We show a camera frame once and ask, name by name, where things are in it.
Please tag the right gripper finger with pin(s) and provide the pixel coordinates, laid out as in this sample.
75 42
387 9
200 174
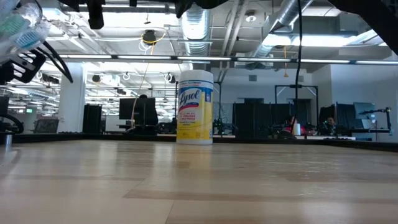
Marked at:
71 4

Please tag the clear plastic bag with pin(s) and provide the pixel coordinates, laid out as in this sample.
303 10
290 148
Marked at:
7 49

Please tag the blue white toothbrush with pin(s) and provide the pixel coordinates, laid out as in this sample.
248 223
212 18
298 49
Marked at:
31 37

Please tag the green white toothbrush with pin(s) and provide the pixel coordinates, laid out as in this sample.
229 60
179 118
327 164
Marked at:
12 25

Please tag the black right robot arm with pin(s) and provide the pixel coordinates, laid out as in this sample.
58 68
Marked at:
373 15

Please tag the white square pillar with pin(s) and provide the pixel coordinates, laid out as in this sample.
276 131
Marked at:
72 102

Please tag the black cabinet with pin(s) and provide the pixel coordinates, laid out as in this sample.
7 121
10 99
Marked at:
92 118

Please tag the person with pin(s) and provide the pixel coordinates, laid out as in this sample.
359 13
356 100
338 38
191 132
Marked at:
290 123
143 96
331 122

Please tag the black computer monitor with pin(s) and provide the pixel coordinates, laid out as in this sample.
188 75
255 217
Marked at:
130 109

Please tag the overhead light bar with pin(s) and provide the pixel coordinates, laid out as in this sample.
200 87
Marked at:
202 58

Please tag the Lysol wipes canister yellow label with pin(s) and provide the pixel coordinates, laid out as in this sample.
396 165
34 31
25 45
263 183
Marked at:
195 109

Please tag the ceiling smoke detector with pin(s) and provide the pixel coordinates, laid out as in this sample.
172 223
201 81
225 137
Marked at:
251 17

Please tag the black partition screens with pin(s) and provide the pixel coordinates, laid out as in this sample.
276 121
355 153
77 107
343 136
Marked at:
252 118

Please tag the white paper roll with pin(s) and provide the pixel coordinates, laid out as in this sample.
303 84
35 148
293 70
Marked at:
297 129

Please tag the grey monitor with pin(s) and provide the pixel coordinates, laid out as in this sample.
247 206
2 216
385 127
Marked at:
365 110

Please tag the silver metal post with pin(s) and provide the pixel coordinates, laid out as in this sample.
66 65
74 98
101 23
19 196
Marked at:
7 141

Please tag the black aluminium table frame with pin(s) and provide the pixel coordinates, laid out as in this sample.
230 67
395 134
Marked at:
62 137

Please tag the silver ventilation duct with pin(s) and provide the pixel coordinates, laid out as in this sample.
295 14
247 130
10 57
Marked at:
289 12
196 31

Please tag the black metal stand frame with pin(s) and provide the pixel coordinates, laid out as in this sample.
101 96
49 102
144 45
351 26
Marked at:
308 86

